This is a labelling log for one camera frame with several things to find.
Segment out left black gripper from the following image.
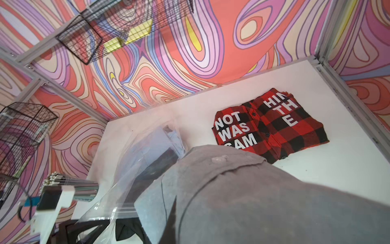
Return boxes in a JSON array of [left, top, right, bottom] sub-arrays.
[[54, 147, 182, 244]]

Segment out clear plastic vacuum bag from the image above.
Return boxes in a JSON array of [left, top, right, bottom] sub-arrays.
[[75, 120, 186, 244]]

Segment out grey button shirt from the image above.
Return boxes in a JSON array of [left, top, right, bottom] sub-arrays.
[[135, 145, 390, 244]]

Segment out red black plaid shirt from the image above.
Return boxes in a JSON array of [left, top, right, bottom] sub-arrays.
[[212, 88, 329, 164]]

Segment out yellow sticky note pads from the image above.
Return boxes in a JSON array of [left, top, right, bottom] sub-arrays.
[[104, 19, 153, 53]]

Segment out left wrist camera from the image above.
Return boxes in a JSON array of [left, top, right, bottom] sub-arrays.
[[18, 184, 76, 244]]

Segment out left black wire basket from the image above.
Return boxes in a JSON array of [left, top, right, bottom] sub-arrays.
[[1, 102, 58, 181]]

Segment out black wire basket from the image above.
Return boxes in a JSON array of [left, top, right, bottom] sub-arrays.
[[1, 102, 58, 181], [56, 1, 194, 65]]

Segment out back black wire basket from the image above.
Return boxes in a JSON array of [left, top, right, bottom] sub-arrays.
[[56, 1, 194, 65]]

